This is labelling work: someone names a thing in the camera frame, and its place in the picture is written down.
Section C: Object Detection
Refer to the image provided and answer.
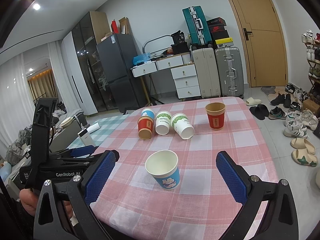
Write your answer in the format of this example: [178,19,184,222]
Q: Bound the white drawer desk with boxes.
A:
[131,52,201,99]

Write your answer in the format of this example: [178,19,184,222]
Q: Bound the wooden door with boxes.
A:
[229,0,287,87]

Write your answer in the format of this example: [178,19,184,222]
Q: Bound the blue plastic bag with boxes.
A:
[133,53,151,66]

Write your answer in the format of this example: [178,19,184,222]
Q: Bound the blue rabbit paper cup lying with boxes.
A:
[141,108,156,120]

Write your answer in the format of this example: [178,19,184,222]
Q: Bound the red paper cup lying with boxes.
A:
[138,116,153,140]

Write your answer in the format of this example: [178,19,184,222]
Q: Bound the white power bank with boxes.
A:
[78,128,95,146]

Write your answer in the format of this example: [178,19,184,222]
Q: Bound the teal checkered tablecloth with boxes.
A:
[66,114,131,151]

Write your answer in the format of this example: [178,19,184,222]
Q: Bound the black refrigerator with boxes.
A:
[97,34,147,112]

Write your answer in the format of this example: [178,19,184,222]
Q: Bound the stacked shoe boxes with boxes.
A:
[207,17,229,48]

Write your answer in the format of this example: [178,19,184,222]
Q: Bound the glass door cabinet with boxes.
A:
[72,11,113,112]

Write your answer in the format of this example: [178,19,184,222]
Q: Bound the beige suitcase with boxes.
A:
[192,48,221,98]

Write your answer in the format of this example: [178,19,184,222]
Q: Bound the white green paper cup right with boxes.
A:
[170,113,195,140]

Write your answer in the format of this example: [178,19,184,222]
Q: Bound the red brown paper cup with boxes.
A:
[206,102,226,130]

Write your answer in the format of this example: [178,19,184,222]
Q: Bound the shoe rack with shoes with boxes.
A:
[301,29,320,105]

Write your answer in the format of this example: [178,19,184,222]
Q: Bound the silver suitcase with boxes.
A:
[215,47,244,99]

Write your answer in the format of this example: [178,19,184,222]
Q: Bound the person left hand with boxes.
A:
[19,188,74,219]

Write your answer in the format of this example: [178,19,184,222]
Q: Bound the teal suitcase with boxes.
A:
[182,6,213,49]

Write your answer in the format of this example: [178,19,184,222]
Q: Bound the blue white paper cup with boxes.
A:
[145,150,180,190]

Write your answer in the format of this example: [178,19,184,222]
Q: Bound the white green paper cup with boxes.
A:
[155,111,171,135]
[170,113,195,140]

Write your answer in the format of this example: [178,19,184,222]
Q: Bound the pink checkered tablecloth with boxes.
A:
[92,97,278,239]

